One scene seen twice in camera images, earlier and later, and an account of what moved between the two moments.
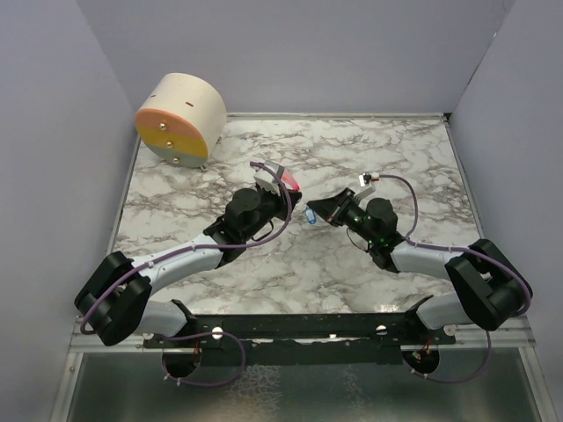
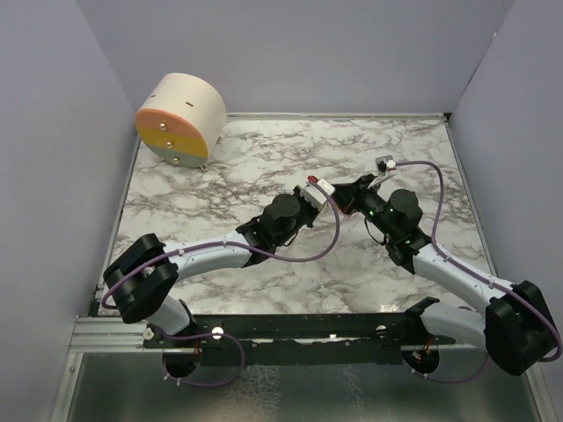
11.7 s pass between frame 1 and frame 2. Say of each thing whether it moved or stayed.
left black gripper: moved
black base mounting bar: stayed
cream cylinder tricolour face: stayed
